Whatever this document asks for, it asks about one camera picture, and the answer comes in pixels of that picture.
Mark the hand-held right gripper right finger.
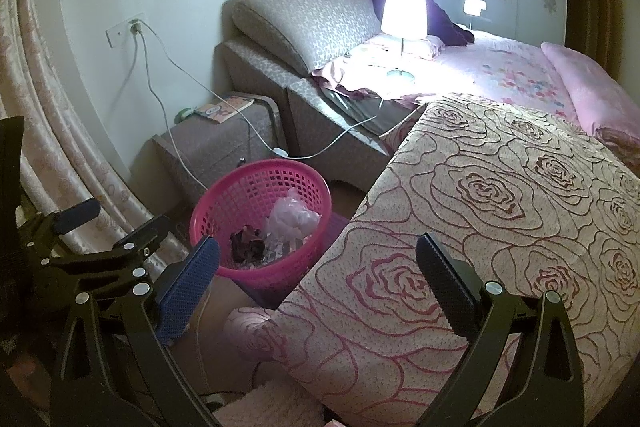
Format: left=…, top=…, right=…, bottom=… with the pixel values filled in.
left=415, top=233, right=586, bottom=427

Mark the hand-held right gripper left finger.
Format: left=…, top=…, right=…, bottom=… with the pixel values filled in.
left=50, top=236, right=223, bottom=427

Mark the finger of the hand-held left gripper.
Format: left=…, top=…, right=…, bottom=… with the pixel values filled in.
left=20, top=199, right=102, bottom=260
left=40, top=214, right=172, bottom=303

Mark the dark foil wrapper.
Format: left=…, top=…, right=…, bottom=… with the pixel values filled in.
left=229, top=227, right=268, bottom=265

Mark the clear plastic bag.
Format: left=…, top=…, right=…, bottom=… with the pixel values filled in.
left=265, top=188, right=322, bottom=253

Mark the pink plastic basket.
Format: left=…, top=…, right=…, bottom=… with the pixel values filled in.
left=189, top=159, right=333, bottom=282

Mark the pink patterned curtain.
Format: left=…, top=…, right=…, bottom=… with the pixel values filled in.
left=0, top=0, right=196, bottom=268

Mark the grey upholstered nightstand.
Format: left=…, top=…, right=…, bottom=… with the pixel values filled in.
left=150, top=93, right=291, bottom=202

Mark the rose pattern blanket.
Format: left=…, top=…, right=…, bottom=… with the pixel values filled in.
left=225, top=93, right=640, bottom=427

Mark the pink printed book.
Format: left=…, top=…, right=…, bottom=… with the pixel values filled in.
left=194, top=94, right=256, bottom=124

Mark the grey bed pad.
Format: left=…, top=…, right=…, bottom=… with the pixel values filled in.
left=320, top=82, right=426, bottom=142

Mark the pink floral bed sheet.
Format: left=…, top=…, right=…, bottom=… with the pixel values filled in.
left=425, top=29, right=581, bottom=132

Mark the pink folded quilt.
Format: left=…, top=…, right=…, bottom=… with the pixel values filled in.
left=541, top=42, right=640, bottom=158

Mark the dark purple cloth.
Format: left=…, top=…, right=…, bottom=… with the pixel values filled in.
left=370, top=0, right=476, bottom=48

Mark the grey patterned headboard cushion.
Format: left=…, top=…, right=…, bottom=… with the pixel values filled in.
left=231, top=0, right=383, bottom=75

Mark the white table lamp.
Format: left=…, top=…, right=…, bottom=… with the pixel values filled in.
left=380, top=0, right=428, bottom=84

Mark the brown wooden door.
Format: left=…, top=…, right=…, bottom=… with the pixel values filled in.
left=562, top=0, right=616, bottom=58

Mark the white charging cable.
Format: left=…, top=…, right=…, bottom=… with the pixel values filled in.
left=132, top=29, right=221, bottom=388

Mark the white lamp cord with switch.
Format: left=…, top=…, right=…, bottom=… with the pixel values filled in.
left=135, top=24, right=401, bottom=158

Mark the white wall socket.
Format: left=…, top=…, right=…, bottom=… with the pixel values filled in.
left=105, top=13, right=146, bottom=48

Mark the grey upholstered bed frame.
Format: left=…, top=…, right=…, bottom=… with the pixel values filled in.
left=215, top=39, right=426, bottom=188

